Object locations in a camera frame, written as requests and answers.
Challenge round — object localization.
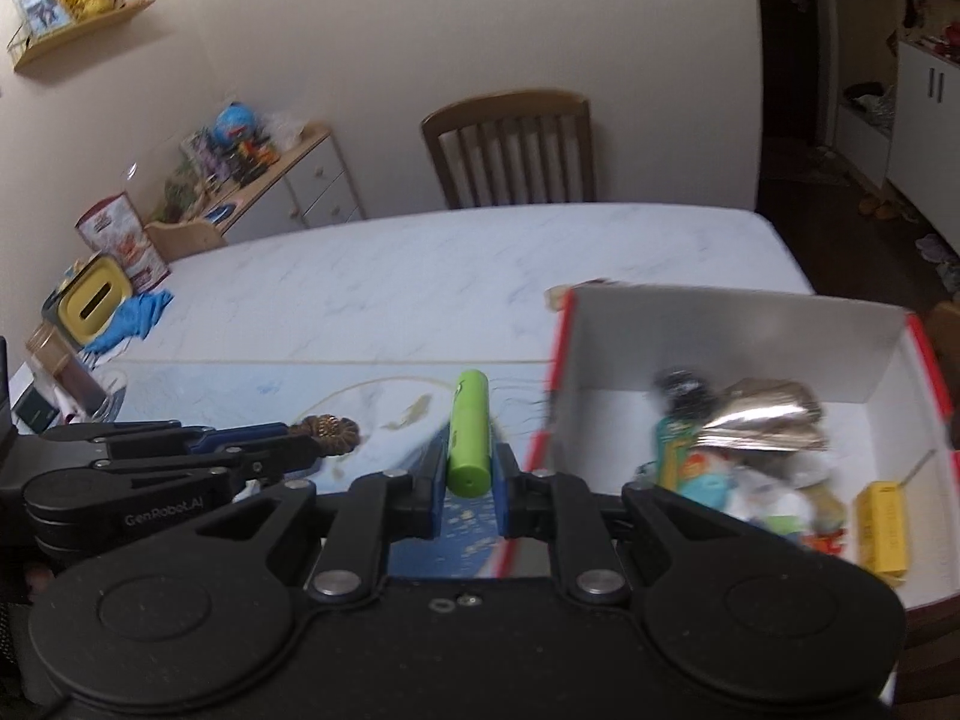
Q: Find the green cylindrical tube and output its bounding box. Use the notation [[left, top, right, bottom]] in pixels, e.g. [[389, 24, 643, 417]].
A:
[[448, 369, 491, 499]]

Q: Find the silver foil bag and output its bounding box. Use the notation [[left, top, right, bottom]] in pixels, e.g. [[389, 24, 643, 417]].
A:
[[697, 379, 828, 454]]

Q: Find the white orange plastic bag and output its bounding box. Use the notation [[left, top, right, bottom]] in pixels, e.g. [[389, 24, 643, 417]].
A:
[[724, 452, 850, 556]]

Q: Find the brown flower-shaped ornament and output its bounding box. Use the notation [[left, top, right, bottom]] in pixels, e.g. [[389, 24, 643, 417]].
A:
[[290, 415, 361, 457]]

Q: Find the blue cloth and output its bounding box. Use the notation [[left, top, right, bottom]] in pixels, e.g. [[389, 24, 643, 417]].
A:
[[85, 289, 174, 355]]

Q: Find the yellow tissue box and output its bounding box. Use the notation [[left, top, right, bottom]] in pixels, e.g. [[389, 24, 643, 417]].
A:
[[41, 254, 133, 349]]

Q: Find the small wooden child chair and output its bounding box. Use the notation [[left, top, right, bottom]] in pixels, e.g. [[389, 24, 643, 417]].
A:
[[145, 218, 226, 263]]

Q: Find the round wooden disc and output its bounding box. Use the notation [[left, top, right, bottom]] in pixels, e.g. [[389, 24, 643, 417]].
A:
[[545, 284, 573, 312]]

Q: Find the red white snack box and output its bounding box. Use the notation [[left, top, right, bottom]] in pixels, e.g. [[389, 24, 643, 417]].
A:
[[75, 193, 169, 293]]

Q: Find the white wood sideboard cabinet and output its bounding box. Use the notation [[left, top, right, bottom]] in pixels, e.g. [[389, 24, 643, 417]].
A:
[[199, 122, 366, 245]]

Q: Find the blue globe toy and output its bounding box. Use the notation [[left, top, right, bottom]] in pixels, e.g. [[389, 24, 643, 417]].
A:
[[212, 103, 259, 151]]

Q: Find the small yellow box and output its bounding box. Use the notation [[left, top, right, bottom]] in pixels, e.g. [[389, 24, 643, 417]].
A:
[[854, 481, 910, 587]]

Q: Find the red white cardboard box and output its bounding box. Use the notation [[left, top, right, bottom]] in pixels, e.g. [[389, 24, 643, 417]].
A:
[[529, 284, 958, 607]]

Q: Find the wooden chair behind table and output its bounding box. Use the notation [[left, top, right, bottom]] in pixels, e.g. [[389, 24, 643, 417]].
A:
[[420, 88, 599, 210]]

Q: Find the small framed photo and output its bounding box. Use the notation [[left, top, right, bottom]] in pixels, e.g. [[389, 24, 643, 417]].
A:
[[14, 0, 73, 41]]

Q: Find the wooden wall shelf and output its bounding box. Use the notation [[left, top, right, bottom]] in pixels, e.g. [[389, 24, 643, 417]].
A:
[[7, 0, 155, 73]]

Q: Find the white wall cabinet unit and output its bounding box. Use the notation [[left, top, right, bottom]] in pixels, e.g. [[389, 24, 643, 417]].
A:
[[825, 0, 958, 247]]

